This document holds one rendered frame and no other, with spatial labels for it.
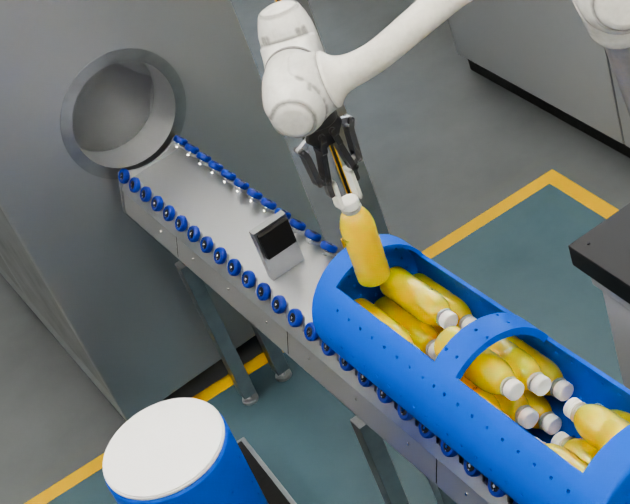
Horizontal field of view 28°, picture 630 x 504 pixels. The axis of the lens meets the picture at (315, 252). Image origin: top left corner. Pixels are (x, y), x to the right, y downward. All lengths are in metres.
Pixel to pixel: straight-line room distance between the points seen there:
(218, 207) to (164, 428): 0.93
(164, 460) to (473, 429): 0.72
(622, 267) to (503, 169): 2.20
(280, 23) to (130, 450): 1.02
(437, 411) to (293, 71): 0.71
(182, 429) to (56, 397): 2.00
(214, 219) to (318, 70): 1.41
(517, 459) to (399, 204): 2.70
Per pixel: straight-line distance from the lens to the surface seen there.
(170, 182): 3.70
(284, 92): 2.09
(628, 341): 2.87
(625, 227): 2.79
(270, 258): 3.11
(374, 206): 3.44
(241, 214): 3.44
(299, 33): 2.23
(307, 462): 4.00
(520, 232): 4.53
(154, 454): 2.71
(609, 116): 4.64
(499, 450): 2.26
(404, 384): 2.45
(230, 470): 2.69
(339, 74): 2.12
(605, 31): 2.05
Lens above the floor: 2.84
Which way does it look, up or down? 37 degrees down
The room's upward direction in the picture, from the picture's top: 22 degrees counter-clockwise
